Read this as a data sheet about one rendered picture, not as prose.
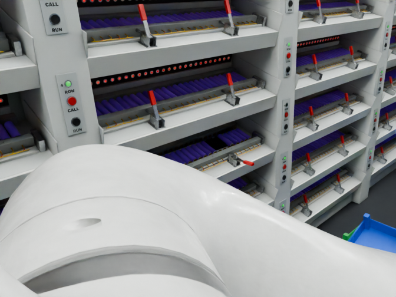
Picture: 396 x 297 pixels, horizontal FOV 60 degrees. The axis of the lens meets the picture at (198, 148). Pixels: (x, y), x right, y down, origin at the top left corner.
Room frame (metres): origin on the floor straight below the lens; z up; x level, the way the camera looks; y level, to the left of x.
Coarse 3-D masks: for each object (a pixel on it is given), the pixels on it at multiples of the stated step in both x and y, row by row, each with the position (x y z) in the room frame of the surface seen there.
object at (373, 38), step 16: (384, 0) 1.52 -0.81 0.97; (384, 16) 1.52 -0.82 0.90; (352, 32) 1.62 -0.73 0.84; (368, 32) 1.56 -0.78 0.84; (384, 32) 1.53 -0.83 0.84; (384, 64) 1.56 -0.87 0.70; (352, 80) 1.60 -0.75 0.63; (368, 80) 1.54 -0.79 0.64; (368, 128) 1.52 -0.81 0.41; (368, 144) 1.53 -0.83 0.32; (352, 160) 1.56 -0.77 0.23; (368, 176) 1.56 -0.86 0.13; (352, 192) 1.55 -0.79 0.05
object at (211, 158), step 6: (252, 138) 1.09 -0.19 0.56; (258, 138) 1.10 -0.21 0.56; (240, 144) 1.05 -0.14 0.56; (246, 144) 1.05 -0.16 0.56; (252, 144) 1.08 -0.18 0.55; (222, 150) 1.01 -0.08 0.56; (228, 150) 1.01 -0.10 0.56; (234, 150) 1.02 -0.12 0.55; (240, 150) 1.04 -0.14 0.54; (210, 156) 0.97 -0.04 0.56; (216, 156) 0.97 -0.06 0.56; (222, 156) 0.99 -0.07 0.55; (192, 162) 0.93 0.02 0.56; (198, 162) 0.93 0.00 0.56; (204, 162) 0.94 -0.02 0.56; (210, 162) 0.96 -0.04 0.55; (222, 162) 0.97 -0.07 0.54; (198, 168) 0.93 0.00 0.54
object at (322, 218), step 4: (348, 196) 1.52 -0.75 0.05; (344, 200) 1.50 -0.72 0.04; (348, 200) 1.53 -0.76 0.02; (336, 204) 1.45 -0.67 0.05; (340, 204) 1.47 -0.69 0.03; (344, 204) 1.50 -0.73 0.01; (332, 208) 1.43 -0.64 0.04; (336, 208) 1.45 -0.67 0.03; (340, 208) 1.48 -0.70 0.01; (328, 212) 1.40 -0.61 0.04; (332, 212) 1.43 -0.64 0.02; (320, 216) 1.36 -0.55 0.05; (324, 216) 1.38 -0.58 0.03; (328, 216) 1.41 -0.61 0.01; (316, 220) 1.34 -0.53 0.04; (320, 220) 1.36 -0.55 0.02; (324, 220) 1.38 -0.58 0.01; (308, 224) 1.30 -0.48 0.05; (312, 224) 1.32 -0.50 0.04; (316, 224) 1.34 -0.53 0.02; (320, 224) 1.36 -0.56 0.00
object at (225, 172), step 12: (240, 120) 1.20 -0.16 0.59; (252, 132) 1.13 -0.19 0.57; (264, 132) 1.12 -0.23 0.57; (264, 144) 1.11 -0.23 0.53; (276, 144) 1.07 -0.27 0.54; (240, 156) 1.02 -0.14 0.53; (252, 156) 1.03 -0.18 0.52; (264, 156) 1.04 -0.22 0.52; (216, 168) 0.95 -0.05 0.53; (228, 168) 0.96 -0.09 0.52; (240, 168) 0.97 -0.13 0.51; (252, 168) 1.02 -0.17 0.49; (228, 180) 0.95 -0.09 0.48
